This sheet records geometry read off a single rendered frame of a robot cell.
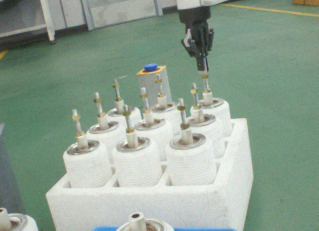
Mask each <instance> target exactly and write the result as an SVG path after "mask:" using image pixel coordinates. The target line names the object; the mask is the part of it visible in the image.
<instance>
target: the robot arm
mask: <svg viewBox="0 0 319 231"><path fill-rule="evenodd" d="M1 1H3V0H0V2H1ZM224 1H227V0H176V3H177V9H178V16H179V21H180V22H181V23H184V24H185V34H186V37H185V39H182V40H181V43H182V45H183V46H184V48H185V50H186V51H187V53H188V54H189V56H190V57H194V58H196V61H197V68H198V73H206V72H208V71H209V70H210V67H209V63H208V57H207V55H208V54H209V51H211V50H212V44H213V39H214V29H213V28H209V27H208V21H207V20H208V19H210V18H211V12H210V5H216V4H219V3H221V2H224Z"/></svg>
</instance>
